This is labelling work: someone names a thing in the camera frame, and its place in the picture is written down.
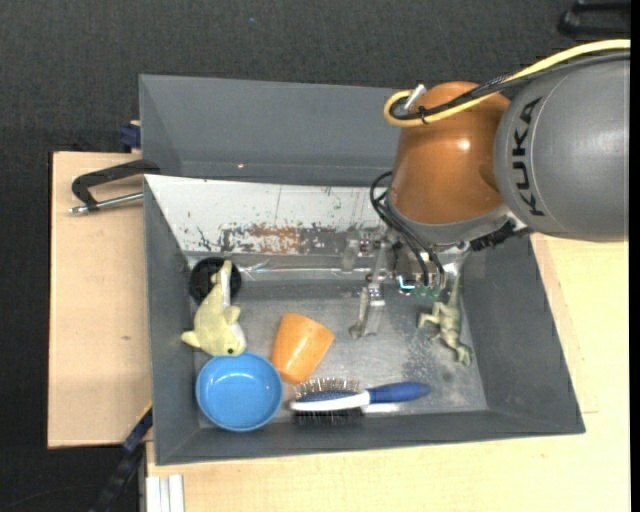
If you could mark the black round cup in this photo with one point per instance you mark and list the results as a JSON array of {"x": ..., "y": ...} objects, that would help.
[{"x": 202, "y": 280}]

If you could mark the orange plastic cup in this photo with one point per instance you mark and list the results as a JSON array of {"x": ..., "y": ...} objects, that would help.
[{"x": 300, "y": 347}]

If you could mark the green toy lizard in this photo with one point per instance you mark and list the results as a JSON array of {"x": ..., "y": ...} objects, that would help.
[{"x": 450, "y": 325}]

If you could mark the yellow-green plush shark toy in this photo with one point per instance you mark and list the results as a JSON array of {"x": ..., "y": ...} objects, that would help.
[{"x": 216, "y": 320}]

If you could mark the grey metal bin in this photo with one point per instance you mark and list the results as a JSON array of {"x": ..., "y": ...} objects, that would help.
[{"x": 350, "y": 360}]

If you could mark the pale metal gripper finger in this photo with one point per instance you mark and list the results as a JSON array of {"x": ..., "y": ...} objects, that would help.
[
  {"x": 376, "y": 315},
  {"x": 361, "y": 312}
]

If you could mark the blue and white hairbrush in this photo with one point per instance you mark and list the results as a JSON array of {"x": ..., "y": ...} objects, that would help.
[{"x": 345, "y": 400}]

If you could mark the blue bowl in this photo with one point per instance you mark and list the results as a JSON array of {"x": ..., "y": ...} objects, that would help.
[{"x": 239, "y": 392}]

